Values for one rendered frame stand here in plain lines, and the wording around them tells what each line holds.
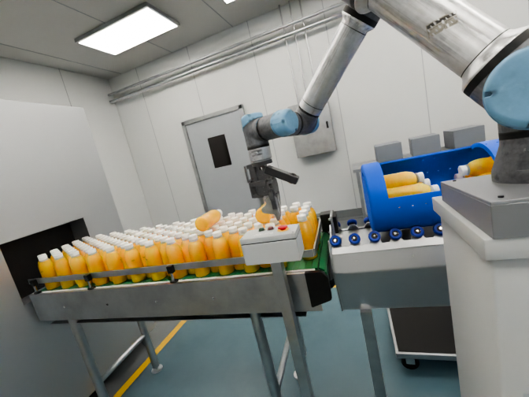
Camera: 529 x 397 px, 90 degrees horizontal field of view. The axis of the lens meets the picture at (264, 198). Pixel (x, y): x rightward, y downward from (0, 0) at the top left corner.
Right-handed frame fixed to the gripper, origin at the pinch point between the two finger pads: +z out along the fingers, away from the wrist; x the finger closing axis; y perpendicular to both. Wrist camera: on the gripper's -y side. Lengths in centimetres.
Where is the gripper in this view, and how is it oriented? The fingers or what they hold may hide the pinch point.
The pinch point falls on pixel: (279, 217)
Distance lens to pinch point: 92.4
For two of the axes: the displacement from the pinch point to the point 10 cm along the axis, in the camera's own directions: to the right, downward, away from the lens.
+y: -9.4, 1.6, 3.0
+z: 2.2, 9.6, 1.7
